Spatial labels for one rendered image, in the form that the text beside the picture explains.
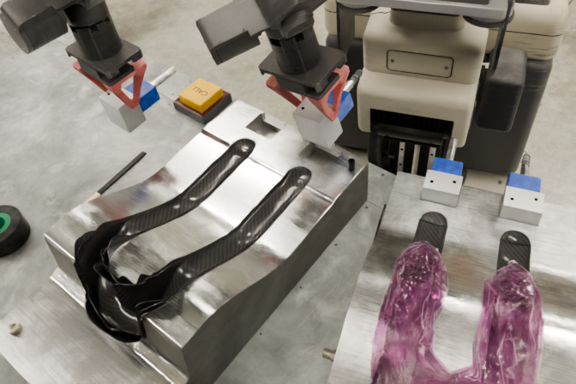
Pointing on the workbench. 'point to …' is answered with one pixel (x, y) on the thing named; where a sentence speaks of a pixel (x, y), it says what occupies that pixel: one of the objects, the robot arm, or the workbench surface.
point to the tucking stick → (117, 176)
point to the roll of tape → (12, 230)
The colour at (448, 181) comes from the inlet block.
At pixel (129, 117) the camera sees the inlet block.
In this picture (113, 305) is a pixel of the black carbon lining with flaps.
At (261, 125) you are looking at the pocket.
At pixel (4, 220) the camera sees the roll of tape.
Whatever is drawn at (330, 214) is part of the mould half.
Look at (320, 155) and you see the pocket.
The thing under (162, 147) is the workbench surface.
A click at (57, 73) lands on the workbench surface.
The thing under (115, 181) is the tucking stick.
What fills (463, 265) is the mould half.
